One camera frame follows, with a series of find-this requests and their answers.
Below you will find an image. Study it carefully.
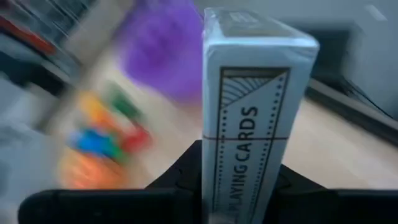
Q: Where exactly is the orange foam die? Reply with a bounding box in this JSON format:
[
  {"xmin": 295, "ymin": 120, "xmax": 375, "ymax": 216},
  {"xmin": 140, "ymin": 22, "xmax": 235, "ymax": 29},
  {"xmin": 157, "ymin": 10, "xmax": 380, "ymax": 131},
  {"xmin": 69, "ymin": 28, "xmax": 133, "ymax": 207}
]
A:
[{"xmin": 58, "ymin": 151, "xmax": 133, "ymax": 190}]

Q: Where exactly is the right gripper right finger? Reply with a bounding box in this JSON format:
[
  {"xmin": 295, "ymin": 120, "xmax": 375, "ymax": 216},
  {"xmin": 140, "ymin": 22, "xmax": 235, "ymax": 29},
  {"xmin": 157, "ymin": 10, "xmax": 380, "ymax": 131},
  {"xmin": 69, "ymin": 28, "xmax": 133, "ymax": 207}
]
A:
[{"xmin": 269, "ymin": 164, "xmax": 398, "ymax": 224}]

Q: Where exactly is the orange studded toy block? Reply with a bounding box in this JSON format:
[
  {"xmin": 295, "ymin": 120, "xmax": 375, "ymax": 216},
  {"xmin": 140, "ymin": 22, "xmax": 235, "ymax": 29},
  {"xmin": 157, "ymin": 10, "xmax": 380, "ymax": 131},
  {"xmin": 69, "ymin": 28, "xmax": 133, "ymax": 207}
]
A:
[{"xmin": 76, "ymin": 91, "xmax": 109, "ymax": 127}]

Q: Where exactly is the light blue rounded block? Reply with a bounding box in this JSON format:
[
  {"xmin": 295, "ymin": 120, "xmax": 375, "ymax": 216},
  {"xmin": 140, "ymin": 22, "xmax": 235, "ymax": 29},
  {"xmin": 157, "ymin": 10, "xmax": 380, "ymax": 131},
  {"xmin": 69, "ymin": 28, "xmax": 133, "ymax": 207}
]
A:
[{"xmin": 67, "ymin": 129, "xmax": 127, "ymax": 162}]

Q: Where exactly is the red toy block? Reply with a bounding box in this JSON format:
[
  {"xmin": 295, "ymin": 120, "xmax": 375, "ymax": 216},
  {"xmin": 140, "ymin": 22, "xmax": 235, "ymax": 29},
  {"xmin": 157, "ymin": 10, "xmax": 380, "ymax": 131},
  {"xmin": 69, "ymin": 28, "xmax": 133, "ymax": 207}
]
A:
[{"xmin": 123, "ymin": 126, "xmax": 154, "ymax": 154}]

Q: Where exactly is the purple plastic bucket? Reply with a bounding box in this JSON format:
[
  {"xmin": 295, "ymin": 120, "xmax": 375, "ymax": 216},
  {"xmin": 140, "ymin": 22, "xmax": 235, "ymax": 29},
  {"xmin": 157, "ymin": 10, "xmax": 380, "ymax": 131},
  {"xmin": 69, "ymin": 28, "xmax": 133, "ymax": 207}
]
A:
[{"xmin": 119, "ymin": 0, "xmax": 206, "ymax": 102}]

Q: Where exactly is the white playing card box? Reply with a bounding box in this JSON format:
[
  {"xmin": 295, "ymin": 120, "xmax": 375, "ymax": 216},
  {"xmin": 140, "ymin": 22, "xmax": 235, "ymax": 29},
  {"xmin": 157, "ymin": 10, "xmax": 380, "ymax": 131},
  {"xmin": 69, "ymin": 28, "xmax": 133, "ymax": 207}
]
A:
[{"xmin": 201, "ymin": 7, "xmax": 321, "ymax": 224}]

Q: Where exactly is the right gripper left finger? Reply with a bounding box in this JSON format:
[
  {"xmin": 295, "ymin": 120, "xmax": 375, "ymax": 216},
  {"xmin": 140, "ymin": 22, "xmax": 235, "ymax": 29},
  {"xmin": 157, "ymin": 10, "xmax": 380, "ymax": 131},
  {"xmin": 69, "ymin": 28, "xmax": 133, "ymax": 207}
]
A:
[{"xmin": 17, "ymin": 139, "xmax": 203, "ymax": 224}]

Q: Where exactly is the dark green toy block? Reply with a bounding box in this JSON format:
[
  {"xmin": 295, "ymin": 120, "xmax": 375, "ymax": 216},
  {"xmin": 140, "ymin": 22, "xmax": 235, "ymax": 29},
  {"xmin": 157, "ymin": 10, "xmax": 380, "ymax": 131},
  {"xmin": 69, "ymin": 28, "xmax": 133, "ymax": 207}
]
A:
[{"xmin": 104, "ymin": 82, "xmax": 142, "ymax": 124}]

